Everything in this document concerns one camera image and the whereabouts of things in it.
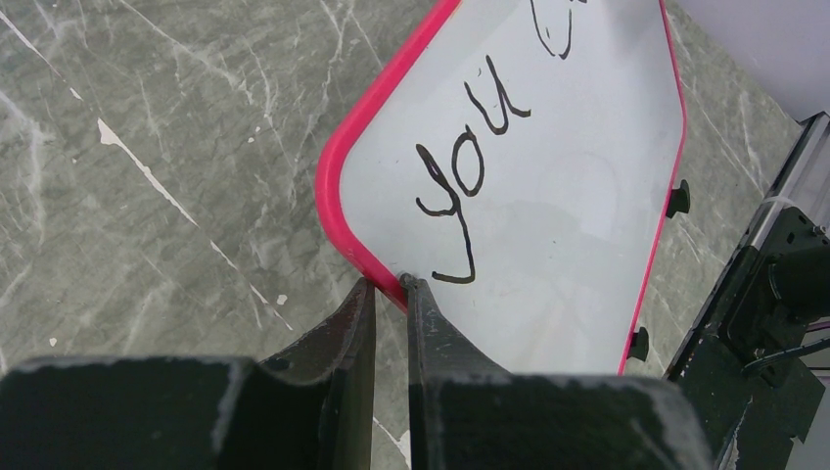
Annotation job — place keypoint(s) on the pink framed whiteboard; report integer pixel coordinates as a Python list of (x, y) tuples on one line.
[(518, 156)]

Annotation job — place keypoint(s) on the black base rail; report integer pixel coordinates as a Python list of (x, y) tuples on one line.
[(742, 364)]

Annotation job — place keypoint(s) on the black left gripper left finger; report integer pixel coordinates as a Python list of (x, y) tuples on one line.
[(308, 406)]

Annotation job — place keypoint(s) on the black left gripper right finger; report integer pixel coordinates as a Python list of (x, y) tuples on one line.
[(467, 412)]

